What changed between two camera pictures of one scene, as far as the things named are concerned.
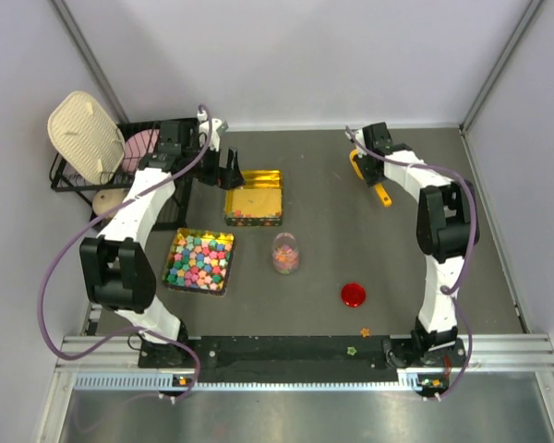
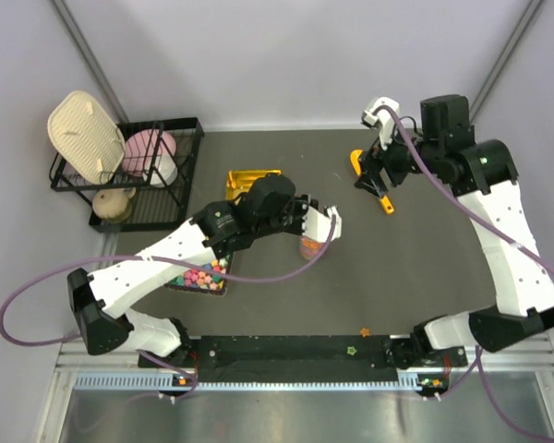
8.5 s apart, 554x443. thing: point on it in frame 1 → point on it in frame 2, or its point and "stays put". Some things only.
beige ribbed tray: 87,136 stays put
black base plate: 442,362 stays put
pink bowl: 138,146 stays put
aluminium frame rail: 517,351 stays put
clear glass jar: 285,253 → 309,248
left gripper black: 219,173 → 300,217
